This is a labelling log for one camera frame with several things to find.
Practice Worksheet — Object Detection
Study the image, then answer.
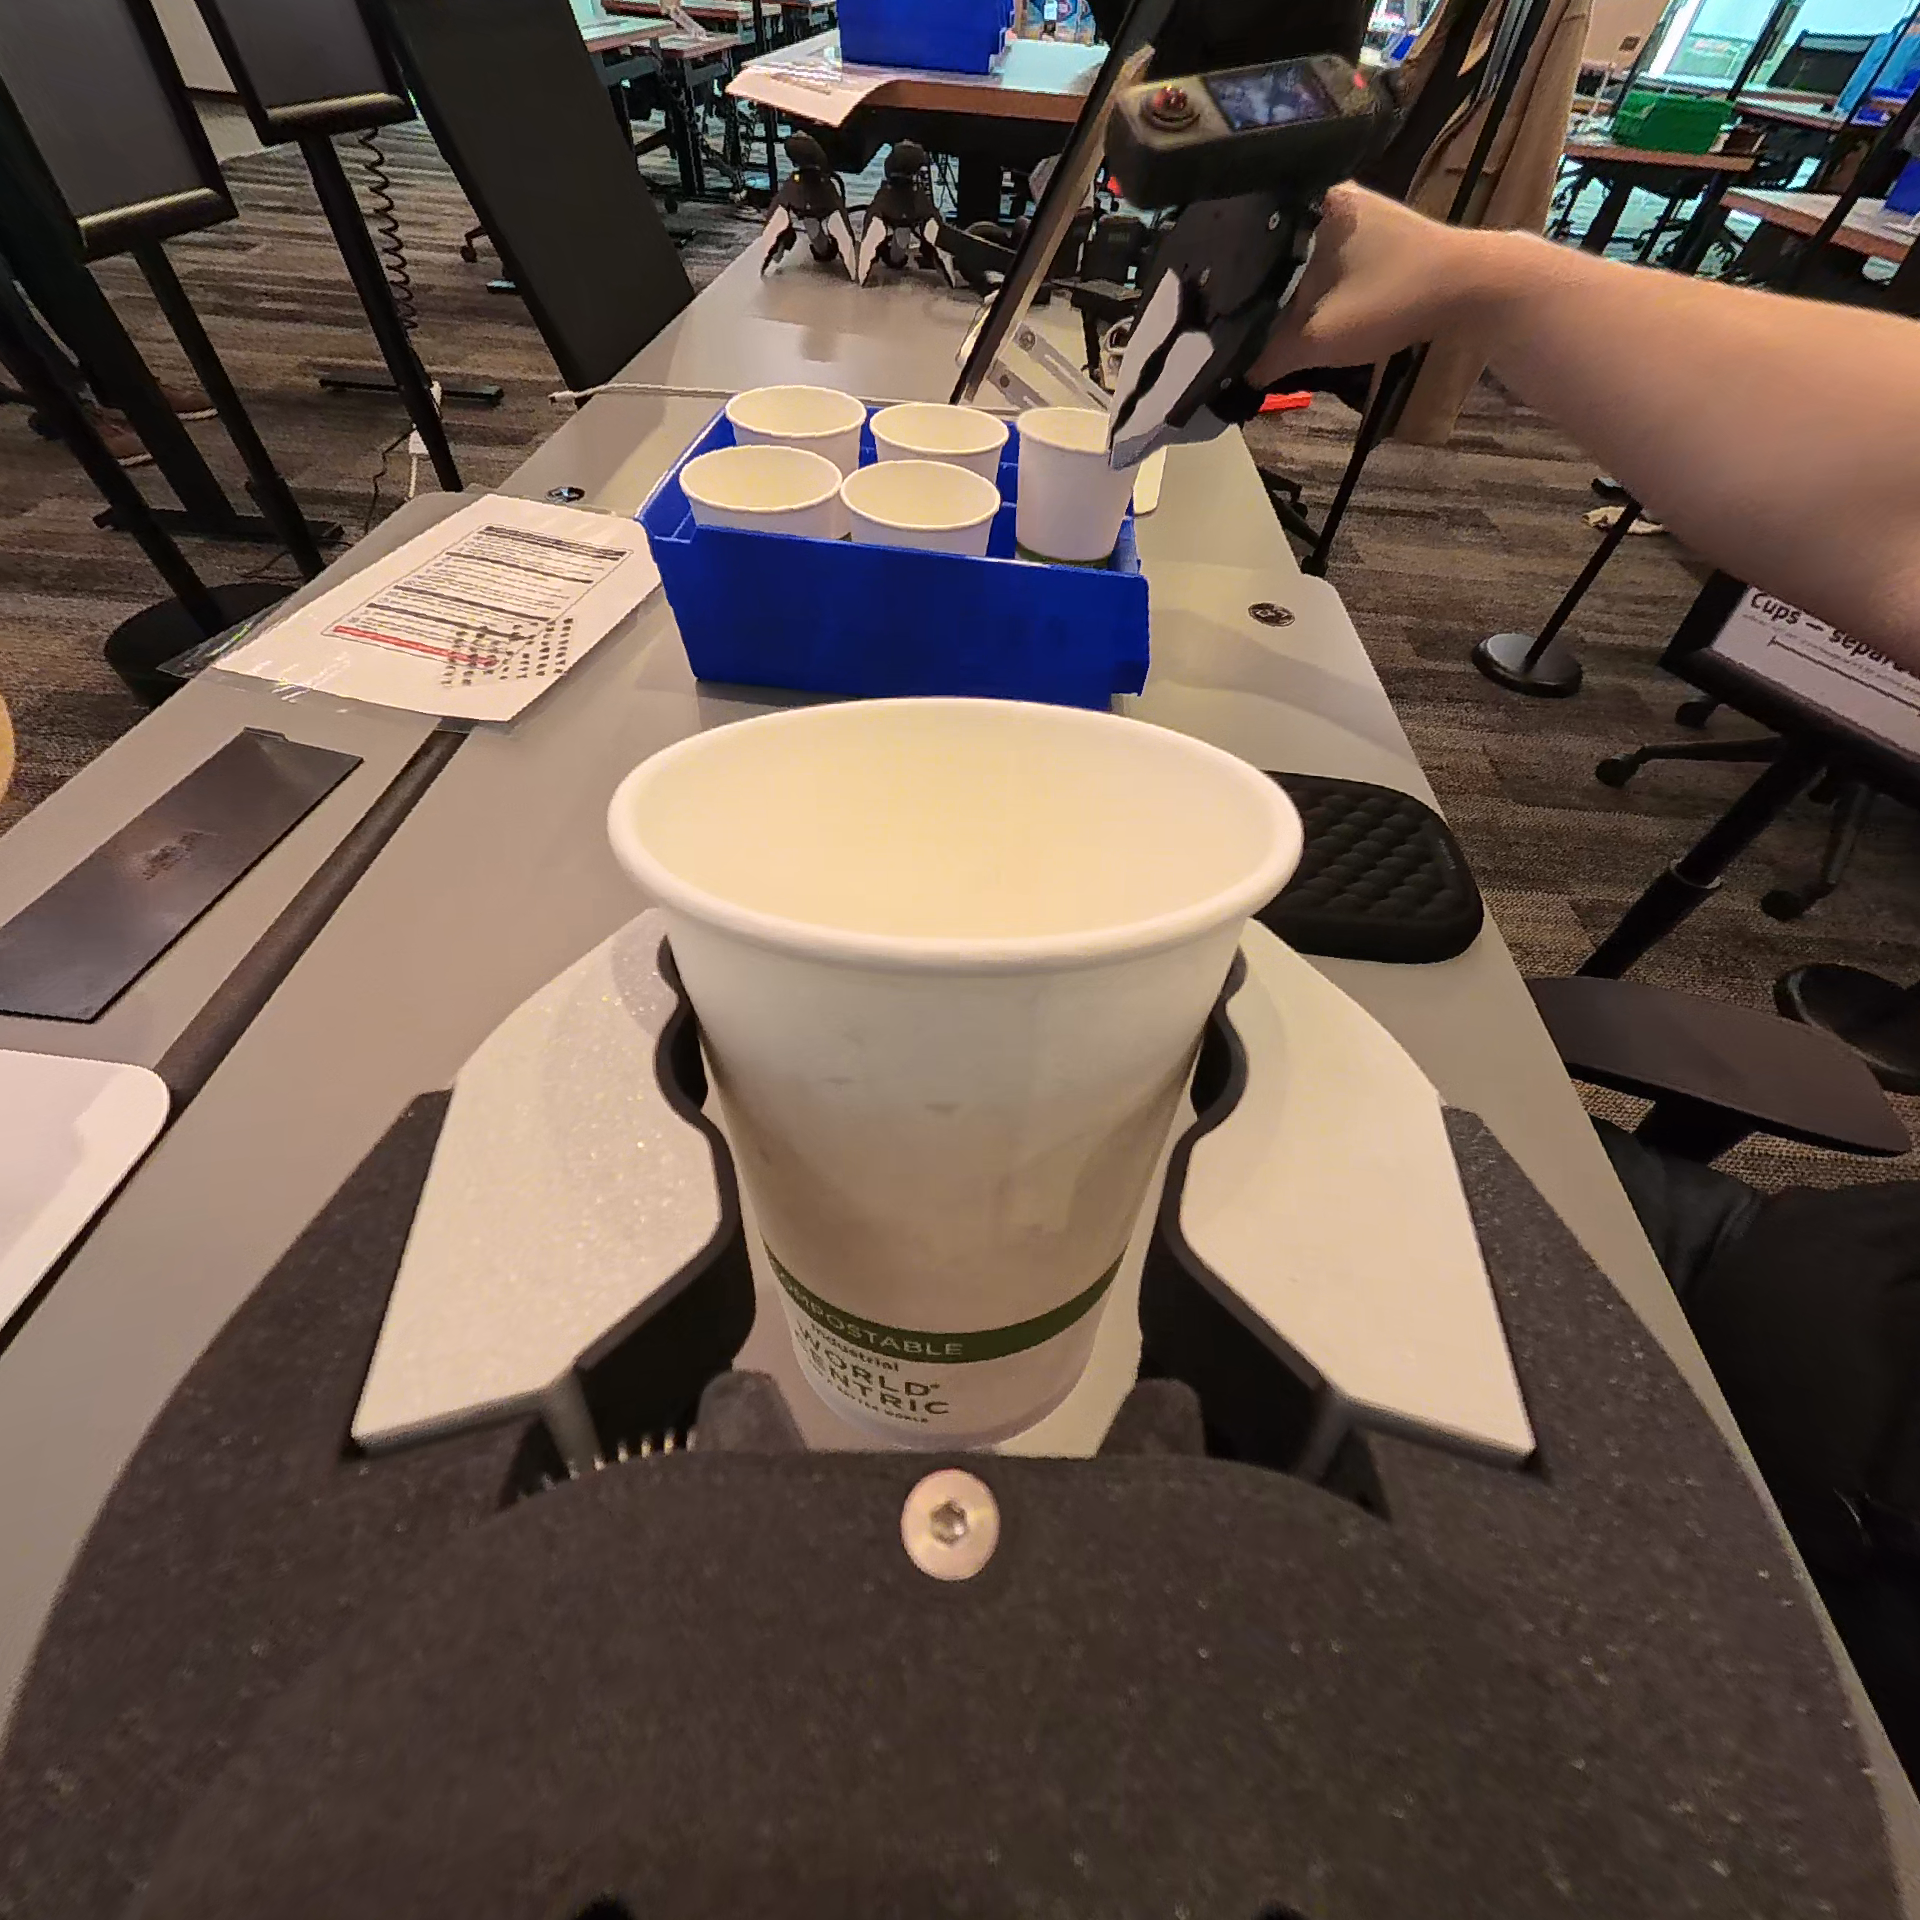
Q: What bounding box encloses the black divider panel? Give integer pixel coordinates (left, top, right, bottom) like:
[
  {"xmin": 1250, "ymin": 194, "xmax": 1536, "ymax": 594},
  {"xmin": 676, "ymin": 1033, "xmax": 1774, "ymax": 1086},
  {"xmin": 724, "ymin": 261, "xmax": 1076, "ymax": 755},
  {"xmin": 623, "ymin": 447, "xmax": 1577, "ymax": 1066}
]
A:
[{"xmin": 390, "ymin": 0, "xmax": 697, "ymax": 396}]

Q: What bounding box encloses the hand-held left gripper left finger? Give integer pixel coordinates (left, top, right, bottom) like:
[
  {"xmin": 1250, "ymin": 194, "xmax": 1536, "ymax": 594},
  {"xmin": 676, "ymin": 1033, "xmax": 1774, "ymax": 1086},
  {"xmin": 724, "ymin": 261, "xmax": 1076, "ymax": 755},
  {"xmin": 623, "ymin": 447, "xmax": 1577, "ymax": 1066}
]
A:
[{"xmin": 349, "ymin": 907, "xmax": 758, "ymax": 1453}]

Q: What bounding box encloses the black chair armrest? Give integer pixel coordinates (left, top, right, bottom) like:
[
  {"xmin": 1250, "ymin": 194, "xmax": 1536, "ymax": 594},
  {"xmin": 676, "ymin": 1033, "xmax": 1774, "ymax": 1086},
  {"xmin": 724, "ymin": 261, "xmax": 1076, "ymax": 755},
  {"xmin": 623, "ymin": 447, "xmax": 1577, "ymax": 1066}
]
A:
[{"xmin": 1527, "ymin": 977, "xmax": 1914, "ymax": 1162}]

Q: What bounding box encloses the blue plastic bin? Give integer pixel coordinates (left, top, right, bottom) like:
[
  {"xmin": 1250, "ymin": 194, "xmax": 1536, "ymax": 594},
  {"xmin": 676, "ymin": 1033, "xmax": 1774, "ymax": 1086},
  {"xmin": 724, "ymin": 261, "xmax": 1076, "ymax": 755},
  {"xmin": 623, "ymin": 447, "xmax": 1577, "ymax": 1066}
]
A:
[{"xmin": 638, "ymin": 407, "xmax": 1151, "ymax": 710}]

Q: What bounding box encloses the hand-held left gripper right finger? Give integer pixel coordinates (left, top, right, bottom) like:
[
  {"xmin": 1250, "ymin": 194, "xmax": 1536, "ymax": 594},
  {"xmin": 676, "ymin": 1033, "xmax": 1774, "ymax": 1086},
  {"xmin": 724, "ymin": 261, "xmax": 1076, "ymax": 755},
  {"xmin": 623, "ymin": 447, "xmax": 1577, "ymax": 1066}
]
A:
[{"xmin": 1151, "ymin": 922, "xmax": 1543, "ymax": 1473}]

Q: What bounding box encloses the black white hand tool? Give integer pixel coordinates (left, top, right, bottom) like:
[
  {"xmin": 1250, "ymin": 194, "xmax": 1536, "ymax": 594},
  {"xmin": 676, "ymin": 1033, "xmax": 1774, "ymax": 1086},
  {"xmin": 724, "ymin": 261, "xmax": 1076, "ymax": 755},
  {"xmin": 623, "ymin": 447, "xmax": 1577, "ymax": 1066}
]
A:
[
  {"xmin": 856, "ymin": 139, "xmax": 958, "ymax": 290},
  {"xmin": 758, "ymin": 132, "xmax": 860, "ymax": 281}
]

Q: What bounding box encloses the wooden work table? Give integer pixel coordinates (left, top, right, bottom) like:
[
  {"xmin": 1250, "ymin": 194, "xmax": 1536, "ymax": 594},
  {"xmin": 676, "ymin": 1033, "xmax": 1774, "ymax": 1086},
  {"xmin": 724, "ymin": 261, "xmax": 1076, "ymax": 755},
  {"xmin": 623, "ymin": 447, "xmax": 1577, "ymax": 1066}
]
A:
[{"xmin": 1558, "ymin": 137, "xmax": 1760, "ymax": 270}]

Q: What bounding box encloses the black easel signboard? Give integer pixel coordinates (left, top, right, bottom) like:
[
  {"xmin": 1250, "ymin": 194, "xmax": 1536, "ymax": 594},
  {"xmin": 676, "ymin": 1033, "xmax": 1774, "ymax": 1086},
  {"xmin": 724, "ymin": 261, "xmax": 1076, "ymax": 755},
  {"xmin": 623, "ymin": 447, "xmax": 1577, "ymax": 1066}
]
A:
[{"xmin": 0, "ymin": 0, "xmax": 242, "ymax": 267}]

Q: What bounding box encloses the green box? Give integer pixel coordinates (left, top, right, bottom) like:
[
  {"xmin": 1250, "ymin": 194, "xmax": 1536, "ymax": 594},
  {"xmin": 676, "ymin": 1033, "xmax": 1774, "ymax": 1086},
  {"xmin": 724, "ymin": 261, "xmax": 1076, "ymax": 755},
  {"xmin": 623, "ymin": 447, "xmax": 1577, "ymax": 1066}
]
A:
[{"xmin": 1610, "ymin": 86, "xmax": 1744, "ymax": 156}]

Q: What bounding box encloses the black coiled cable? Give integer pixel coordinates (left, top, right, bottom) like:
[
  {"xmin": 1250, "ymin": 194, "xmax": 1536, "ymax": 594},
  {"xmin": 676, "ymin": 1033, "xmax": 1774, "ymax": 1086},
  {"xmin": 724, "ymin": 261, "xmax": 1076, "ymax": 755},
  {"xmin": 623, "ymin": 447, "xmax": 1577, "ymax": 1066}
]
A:
[{"xmin": 357, "ymin": 129, "xmax": 417, "ymax": 335}]

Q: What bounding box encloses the person's right hand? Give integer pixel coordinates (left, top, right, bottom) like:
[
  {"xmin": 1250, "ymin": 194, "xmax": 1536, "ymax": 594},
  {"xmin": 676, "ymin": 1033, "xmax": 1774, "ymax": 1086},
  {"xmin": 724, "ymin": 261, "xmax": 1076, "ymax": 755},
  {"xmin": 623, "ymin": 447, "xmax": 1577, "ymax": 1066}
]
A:
[{"xmin": 1260, "ymin": 180, "xmax": 1501, "ymax": 396}]

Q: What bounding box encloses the flat cardboard box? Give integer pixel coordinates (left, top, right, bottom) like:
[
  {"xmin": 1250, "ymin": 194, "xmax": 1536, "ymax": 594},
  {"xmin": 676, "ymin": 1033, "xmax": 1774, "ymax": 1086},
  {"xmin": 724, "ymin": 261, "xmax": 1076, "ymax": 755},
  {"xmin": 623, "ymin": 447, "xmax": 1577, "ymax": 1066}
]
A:
[{"xmin": 727, "ymin": 31, "xmax": 1119, "ymax": 129}]

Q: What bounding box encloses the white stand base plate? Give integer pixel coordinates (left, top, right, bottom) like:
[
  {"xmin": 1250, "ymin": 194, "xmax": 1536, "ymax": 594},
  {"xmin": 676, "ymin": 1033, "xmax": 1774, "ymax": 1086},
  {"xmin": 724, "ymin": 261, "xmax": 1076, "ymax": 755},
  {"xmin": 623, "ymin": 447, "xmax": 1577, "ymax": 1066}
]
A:
[{"xmin": 0, "ymin": 1049, "xmax": 172, "ymax": 1333}]

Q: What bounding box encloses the stack of white paper cups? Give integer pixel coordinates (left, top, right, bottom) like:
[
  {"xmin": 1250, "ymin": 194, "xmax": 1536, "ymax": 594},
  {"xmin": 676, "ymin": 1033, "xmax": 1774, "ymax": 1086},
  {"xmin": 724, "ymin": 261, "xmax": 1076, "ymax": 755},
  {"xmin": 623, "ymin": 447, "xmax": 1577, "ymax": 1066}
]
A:
[{"xmin": 608, "ymin": 700, "xmax": 1304, "ymax": 1453}]

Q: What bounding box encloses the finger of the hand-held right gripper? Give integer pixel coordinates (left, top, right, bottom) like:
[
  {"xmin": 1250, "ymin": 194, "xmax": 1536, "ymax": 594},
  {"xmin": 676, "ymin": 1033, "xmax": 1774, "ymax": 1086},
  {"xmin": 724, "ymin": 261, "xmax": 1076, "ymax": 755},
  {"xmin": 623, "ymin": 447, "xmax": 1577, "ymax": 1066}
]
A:
[
  {"xmin": 1106, "ymin": 277, "xmax": 1191, "ymax": 471},
  {"xmin": 1159, "ymin": 300, "xmax": 1225, "ymax": 446}
]

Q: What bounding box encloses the black stanchion post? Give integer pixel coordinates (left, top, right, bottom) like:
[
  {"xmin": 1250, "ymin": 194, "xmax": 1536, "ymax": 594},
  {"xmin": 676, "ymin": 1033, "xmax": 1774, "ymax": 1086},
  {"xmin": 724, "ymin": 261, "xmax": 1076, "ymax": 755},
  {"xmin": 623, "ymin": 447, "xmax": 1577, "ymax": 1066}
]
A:
[
  {"xmin": 1774, "ymin": 959, "xmax": 1920, "ymax": 1097},
  {"xmin": 1472, "ymin": 497, "xmax": 1647, "ymax": 702}
]

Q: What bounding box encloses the black framed white sign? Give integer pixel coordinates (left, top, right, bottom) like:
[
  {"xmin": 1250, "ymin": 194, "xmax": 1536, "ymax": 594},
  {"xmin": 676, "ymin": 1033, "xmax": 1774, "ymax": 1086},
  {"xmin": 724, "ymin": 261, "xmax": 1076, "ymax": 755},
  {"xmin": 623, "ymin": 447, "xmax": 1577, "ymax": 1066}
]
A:
[{"xmin": 1698, "ymin": 570, "xmax": 1920, "ymax": 771}]

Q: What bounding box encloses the laminated printed paper sheet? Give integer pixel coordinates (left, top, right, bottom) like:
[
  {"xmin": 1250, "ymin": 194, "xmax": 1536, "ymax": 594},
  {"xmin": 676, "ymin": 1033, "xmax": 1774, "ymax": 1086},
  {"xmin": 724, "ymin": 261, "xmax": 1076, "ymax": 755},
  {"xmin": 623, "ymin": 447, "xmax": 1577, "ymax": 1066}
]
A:
[{"xmin": 209, "ymin": 492, "xmax": 664, "ymax": 730}]

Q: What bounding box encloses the blue storage box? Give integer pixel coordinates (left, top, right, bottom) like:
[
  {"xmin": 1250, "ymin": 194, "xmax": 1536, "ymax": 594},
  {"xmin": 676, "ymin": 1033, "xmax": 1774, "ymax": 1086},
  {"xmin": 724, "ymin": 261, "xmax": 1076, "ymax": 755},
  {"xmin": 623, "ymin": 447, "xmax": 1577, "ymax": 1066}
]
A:
[{"xmin": 833, "ymin": 0, "xmax": 1018, "ymax": 73}]

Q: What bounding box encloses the beige hanging coat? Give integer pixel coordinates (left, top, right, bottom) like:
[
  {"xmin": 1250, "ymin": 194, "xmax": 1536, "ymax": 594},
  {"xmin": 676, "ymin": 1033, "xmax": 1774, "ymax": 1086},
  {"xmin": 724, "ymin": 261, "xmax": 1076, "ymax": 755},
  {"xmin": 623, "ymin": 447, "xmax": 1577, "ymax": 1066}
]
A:
[{"xmin": 1401, "ymin": 0, "xmax": 1596, "ymax": 446}]

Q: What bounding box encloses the black tilted sign board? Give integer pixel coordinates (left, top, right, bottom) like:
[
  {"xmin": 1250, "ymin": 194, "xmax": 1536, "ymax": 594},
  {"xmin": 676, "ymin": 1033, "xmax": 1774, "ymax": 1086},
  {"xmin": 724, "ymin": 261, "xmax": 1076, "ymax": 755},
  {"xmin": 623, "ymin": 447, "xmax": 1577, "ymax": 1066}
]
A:
[{"xmin": 948, "ymin": 0, "xmax": 1180, "ymax": 414}]

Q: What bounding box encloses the person's dark clothing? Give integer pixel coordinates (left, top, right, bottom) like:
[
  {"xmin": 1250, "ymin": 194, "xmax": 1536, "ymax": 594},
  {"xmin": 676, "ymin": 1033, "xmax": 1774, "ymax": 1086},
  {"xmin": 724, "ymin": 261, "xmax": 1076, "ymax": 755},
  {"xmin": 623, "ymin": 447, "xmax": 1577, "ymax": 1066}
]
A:
[{"xmin": 1601, "ymin": 1137, "xmax": 1920, "ymax": 1779}]

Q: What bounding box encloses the black office chair base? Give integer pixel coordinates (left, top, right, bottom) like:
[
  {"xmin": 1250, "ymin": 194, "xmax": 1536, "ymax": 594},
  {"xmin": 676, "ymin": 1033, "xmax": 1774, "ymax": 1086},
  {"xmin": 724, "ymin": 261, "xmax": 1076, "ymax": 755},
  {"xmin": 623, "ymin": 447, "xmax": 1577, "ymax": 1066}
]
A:
[{"xmin": 1593, "ymin": 698, "xmax": 1881, "ymax": 927}]

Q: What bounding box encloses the black desk cable flap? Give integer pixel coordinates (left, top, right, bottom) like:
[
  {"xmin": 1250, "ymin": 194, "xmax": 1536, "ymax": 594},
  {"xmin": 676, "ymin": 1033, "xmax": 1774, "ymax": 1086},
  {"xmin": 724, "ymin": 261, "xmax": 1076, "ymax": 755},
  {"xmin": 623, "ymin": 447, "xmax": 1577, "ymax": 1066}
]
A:
[{"xmin": 0, "ymin": 727, "xmax": 365, "ymax": 1023}]

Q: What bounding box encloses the black monitor floor stand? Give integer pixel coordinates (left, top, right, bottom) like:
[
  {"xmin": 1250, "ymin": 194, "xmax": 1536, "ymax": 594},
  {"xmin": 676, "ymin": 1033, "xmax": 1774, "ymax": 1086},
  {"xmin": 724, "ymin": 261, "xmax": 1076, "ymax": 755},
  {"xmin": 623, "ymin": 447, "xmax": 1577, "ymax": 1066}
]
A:
[{"xmin": 0, "ymin": 119, "xmax": 505, "ymax": 706}]

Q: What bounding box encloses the black rounded mesh object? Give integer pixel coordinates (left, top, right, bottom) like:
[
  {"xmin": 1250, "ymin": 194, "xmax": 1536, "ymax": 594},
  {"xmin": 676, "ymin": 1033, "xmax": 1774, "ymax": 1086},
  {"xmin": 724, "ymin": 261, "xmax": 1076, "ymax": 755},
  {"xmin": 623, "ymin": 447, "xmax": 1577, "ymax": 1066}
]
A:
[{"xmin": 1260, "ymin": 772, "xmax": 1487, "ymax": 966}]

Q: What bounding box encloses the person's right forearm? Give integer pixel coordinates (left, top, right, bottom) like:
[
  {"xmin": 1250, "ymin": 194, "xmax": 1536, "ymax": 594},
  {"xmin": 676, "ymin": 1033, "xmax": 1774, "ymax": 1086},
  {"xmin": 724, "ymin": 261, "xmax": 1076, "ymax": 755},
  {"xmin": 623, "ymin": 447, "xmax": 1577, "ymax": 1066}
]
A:
[{"xmin": 1440, "ymin": 225, "xmax": 1920, "ymax": 641}]

